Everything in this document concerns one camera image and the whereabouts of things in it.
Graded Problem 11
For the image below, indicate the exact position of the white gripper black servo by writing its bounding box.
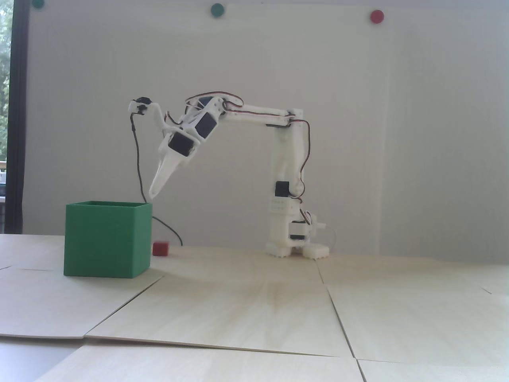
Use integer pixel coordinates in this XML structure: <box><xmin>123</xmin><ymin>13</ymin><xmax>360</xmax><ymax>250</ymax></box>
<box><xmin>149</xmin><ymin>124</ymin><xmax>200</xmax><ymax>199</ymax></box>

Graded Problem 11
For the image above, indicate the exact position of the green box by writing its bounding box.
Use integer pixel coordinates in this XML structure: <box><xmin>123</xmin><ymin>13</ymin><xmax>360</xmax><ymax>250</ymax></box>
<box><xmin>64</xmin><ymin>201</ymin><xmax>153</xmax><ymax>279</ymax></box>

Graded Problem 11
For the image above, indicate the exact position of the black camera cable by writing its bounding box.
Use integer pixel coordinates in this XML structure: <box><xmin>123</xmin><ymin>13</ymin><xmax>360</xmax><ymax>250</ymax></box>
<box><xmin>130</xmin><ymin>111</ymin><xmax>183</xmax><ymax>246</ymax></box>

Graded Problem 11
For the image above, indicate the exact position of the wrist camera on white mount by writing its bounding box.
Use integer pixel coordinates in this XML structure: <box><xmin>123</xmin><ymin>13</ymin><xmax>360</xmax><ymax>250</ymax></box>
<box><xmin>128</xmin><ymin>96</ymin><xmax>166</xmax><ymax>132</ymax></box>

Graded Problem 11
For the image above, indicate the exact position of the dark window frame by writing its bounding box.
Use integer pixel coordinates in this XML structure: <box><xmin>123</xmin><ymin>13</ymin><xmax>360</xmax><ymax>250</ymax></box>
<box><xmin>4</xmin><ymin>0</ymin><xmax>31</xmax><ymax>234</ymax></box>

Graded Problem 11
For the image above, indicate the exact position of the white base cable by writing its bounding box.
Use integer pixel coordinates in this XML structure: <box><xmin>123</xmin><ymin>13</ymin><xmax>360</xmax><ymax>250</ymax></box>
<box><xmin>316</xmin><ymin>223</ymin><xmax>338</xmax><ymax>253</ymax></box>

